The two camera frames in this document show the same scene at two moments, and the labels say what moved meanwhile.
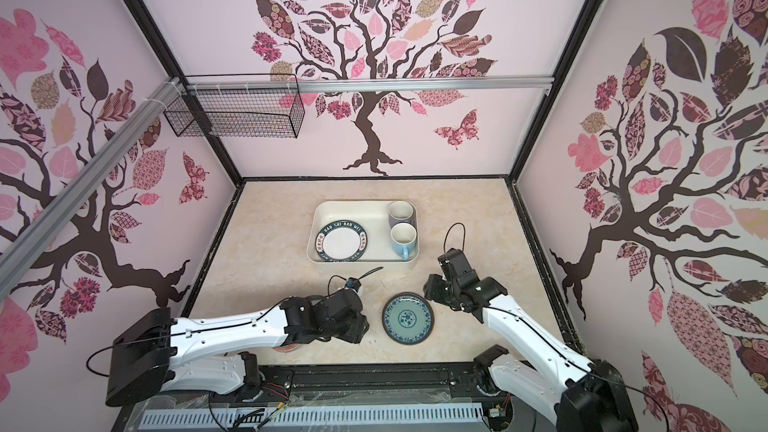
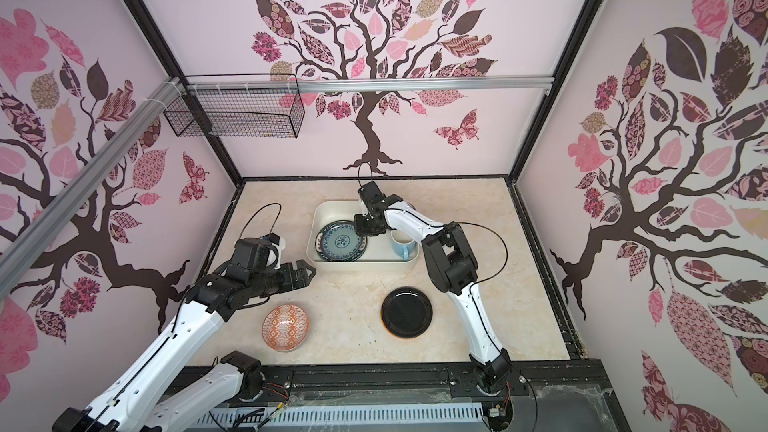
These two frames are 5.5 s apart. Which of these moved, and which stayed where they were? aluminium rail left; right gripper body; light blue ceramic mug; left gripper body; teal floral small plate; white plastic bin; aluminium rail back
Moved: right gripper body; left gripper body; teal floral small plate
Stayed: light blue ceramic mug; aluminium rail left; aluminium rail back; white plastic bin
